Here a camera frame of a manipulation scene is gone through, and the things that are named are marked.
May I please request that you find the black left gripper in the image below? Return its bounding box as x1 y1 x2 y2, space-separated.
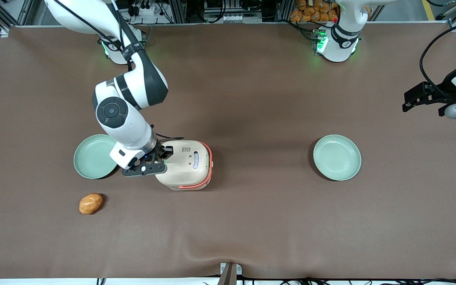
402 65 456 117

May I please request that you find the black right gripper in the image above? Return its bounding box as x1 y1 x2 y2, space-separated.
146 142 174 165

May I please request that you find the cream rice cooker orange handle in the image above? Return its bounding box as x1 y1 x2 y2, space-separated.
155 140 214 191

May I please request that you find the mint green plate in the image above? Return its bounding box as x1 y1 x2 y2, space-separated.
313 135 362 181
73 134 121 180

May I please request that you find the brown potato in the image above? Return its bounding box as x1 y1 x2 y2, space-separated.
79 193 103 215

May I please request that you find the brown table mat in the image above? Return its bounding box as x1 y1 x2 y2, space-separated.
0 23 456 279

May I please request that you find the metal table clamp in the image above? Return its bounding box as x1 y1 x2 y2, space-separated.
218 262 243 285

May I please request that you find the power strip with black plugs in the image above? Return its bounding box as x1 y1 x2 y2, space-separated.
128 0 162 17

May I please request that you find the bag of orange buns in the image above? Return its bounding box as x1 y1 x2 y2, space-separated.
290 0 341 23

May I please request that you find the white power strip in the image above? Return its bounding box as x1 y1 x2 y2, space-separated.
204 14 262 23

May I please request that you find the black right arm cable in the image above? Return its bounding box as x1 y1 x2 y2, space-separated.
54 0 184 141

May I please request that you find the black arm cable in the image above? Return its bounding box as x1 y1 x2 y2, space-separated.
54 0 184 141
420 19 456 99

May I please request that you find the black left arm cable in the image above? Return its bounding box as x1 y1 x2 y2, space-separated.
420 19 456 99

